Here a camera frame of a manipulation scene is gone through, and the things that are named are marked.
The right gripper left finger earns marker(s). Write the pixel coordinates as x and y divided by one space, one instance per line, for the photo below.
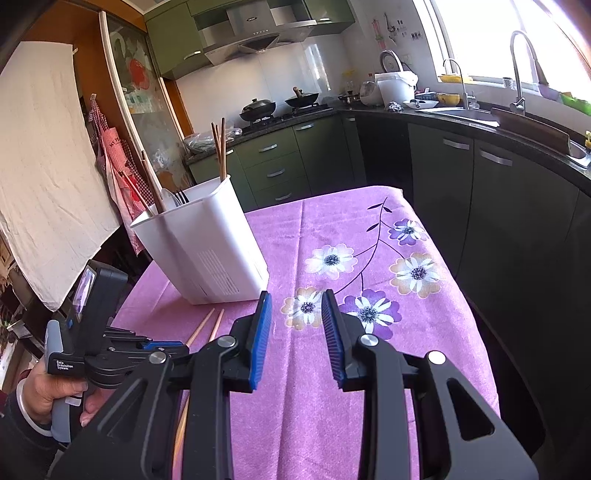
168 416

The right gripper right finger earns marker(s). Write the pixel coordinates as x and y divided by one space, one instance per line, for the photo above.
459 435

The wooden chopstick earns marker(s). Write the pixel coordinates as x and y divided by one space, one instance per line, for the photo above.
199 328
216 325
218 134

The left hand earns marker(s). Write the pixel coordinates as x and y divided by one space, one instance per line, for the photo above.
40 390

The white hanging cloth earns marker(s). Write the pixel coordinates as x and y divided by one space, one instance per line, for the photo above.
55 209

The red checkered apron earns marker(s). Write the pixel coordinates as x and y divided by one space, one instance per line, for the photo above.
122 180

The white plastic utensil holder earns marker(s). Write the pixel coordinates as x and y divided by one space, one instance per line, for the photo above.
205 247

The black plastic fork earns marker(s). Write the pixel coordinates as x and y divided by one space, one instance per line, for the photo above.
180 198

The black wok with lid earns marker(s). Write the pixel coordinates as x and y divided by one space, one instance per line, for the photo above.
257 110

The green drawer cabinet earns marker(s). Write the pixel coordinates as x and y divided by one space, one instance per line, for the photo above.
292 163

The black wok on stove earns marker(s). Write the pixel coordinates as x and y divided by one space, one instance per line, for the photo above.
301 99

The white rice cooker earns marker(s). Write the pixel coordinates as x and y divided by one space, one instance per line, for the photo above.
370 94

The white plastic bucket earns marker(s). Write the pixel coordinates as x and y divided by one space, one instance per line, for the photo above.
397 87

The steel range hood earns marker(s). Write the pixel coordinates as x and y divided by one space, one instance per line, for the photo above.
252 27

